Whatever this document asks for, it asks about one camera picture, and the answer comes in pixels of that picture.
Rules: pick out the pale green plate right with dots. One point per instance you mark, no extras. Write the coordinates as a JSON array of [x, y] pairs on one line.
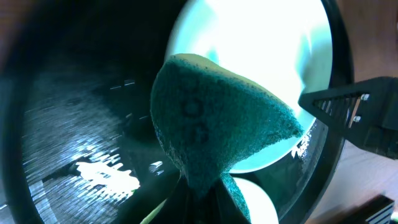
[[283, 46]]

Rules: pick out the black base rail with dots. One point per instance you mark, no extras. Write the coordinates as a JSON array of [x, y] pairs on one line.
[[378, 210]]

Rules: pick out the pale green plate front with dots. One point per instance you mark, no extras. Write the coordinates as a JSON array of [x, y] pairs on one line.
[[261, 208]]

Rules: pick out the round black tray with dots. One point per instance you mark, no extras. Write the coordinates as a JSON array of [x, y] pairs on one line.
[[76, 143]]

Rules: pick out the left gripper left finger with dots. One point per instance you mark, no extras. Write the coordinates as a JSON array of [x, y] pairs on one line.
[[177, 209]]

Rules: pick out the pale green plate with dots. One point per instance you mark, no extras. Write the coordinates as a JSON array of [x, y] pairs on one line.
[[261, 208], [283, 46]]

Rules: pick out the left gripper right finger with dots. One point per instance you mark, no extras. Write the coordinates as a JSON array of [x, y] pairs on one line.
[[220, 207]]

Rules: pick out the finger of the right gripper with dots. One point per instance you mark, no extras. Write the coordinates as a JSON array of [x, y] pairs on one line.
[[364, 113]]

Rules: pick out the green scrub sponge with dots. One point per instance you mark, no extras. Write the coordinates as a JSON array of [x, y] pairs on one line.
[[207, 119]]

